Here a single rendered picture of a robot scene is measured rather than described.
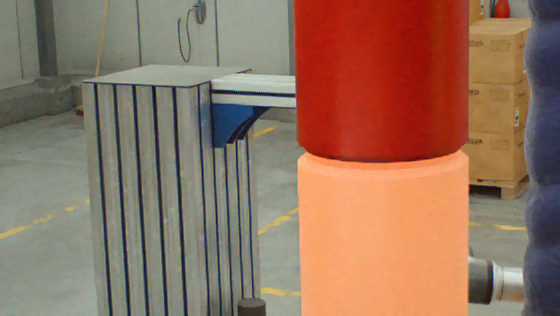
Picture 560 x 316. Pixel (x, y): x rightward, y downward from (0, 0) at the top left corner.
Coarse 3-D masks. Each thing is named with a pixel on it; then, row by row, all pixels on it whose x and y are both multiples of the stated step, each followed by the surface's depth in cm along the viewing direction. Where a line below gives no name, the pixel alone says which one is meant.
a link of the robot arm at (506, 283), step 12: (468, 264) 240; (480, 264) 240; (492, 264) 240; (468, 276) 238; (480, 276) 238; (492, 276) 238; (504, 276) 239; (516, 276) 239; (468, 288) 238; (480, 288) 238; (492, 288) 237; (504, 288) 238; (516, 288) 238; (468, 300) 240; (480, 300) 239; (492, 300) 239; (504, 300) 240; (516, 300) 240
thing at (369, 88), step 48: (336, 0) 30; (384, 0) 29; (432, 0) 29; (336, 48) 30; (384, 48) 29; (432, 48) 30; (336, 96) 30; (384, 96) 30; (432, 96) 30; (336, 144) 30; (384, 144) 30; (432, 144) 30
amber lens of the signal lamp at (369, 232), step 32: (320, 160) 32; (448, 160) 31; (320, 192) 31; (352, 192) 31; (384, 192) 30; (416, 192) 30; (448, 192) 31; (320, 224) 31; (352, 224) 31; (384, 224) 30; (416, 224) 31; (448, 224) 31; (320, 256) 32; (352, 256) 31; (384, 256) 31; (416, 256) 31; (448, 256) 31; (320, 288) 32; (352, 288) 31; (384, 288) 31; (416, 288) 31; (448, 288) 32
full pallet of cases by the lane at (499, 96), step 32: (480, 0) 985; (480, 32) 892; (512, 32) 884; (480, 64) 890; (512, 64) 878; (480, 96) 896; (512, 96) 884; (480, 128) 902; (512, 128) 889; (480, 160) 908; (512, 160) 896; (512, 192) 901
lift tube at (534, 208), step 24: (528, 0) 191; (552, 0) 184; (552, 24) 186; (528, 48) 192; (552, 48) 186; (528, 72) 194; (552, 72) 187; (528, 120) 197; (552, 120) 189; (528, 144) 196; (552, 144) 189; (528, 168) 198; (552, 168) 191; (528, 192) 200; (552, 192) 191; (528, 216) 197; (552, 216) 191; (528, 240) 203; (552, 240) 193; (528, 264) 200; (552, 264) 193; (528, 288) 200; (552, 288) 194; (528, 312) 201; (552, 312) 196
